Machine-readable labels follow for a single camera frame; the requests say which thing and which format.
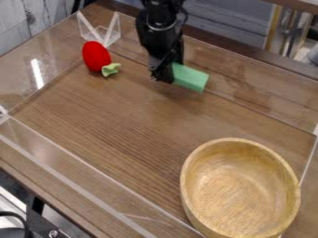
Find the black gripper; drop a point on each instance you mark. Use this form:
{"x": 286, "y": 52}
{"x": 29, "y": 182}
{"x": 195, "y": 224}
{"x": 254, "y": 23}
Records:
{"x": 164, "y": 45}

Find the green rectangular block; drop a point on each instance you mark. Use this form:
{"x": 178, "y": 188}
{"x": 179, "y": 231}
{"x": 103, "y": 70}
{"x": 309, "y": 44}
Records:
{"x": 188, "y": 77}

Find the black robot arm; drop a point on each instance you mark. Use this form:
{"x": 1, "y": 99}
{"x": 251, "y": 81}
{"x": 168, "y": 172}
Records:
{"x": 159, "y": 26}

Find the wooden brown bowl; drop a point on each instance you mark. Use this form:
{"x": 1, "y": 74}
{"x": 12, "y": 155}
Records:
{"x": 239, "y": 190}

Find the red plush strawberry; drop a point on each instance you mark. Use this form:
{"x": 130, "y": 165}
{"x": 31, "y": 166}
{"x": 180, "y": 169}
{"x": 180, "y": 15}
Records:
{"x": 98, "y": 60}

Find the clear acrylic corner bracket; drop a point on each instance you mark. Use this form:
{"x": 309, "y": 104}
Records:
{"x": 104, "y": 35}

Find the gold metal chair frame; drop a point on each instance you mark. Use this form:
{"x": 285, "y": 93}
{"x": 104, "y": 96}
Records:
{"x": 287, "y": 32}

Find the clear acrylic front wall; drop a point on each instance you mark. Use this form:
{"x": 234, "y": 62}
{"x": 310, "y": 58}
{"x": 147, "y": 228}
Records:
{"x": 108, "y": 210}

